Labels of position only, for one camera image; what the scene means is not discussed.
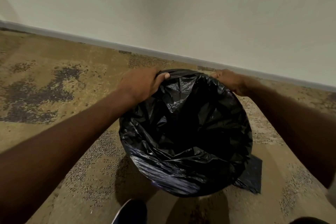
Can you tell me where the person's left forearm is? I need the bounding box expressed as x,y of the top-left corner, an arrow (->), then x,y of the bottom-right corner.
0,89 -> 137,224

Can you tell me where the person's right forearm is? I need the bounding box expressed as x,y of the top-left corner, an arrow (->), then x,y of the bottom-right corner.
243,78 -> 336,189

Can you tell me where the person's dark blue shoe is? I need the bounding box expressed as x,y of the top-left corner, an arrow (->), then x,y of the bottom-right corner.
111,199 -> 148,224

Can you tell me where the black plastic trash bag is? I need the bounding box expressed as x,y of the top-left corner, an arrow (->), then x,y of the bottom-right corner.
119,68 -> 253,197

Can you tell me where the folded black trash bag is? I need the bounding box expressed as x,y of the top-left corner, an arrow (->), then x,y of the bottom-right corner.
232,154 -> 263,194

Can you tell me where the person's dark trouser leg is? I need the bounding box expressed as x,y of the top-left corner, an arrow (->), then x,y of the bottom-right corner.
289,216 -> 332,224

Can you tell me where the person's right hand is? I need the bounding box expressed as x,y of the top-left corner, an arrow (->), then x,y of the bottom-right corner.
211,69 -> 253,97

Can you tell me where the person's left hand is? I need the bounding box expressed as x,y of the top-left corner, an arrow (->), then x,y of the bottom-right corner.
117,68 -> 170,104

